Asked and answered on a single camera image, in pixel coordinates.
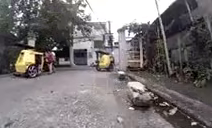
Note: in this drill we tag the yellow tricycle sidecar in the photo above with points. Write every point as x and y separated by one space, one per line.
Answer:
105 62
27 63

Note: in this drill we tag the white gate pillar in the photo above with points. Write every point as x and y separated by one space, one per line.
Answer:
122 50

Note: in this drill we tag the white building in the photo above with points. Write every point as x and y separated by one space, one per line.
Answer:
89 43

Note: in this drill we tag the concrete rubble block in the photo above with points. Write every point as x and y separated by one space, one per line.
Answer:
139 94

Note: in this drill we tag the grey concrete road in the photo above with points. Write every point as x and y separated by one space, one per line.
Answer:
67 100

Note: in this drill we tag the person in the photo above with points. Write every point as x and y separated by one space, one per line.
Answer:
50 61

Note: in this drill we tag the leaning pole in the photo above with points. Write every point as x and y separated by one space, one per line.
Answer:
163 36

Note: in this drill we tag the large tree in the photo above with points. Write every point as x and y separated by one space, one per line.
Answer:
47 23

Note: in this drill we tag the roadside drainage ditch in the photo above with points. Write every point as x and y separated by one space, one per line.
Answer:
174 111

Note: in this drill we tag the grey concrete wall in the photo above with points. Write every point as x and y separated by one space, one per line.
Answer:
190 40

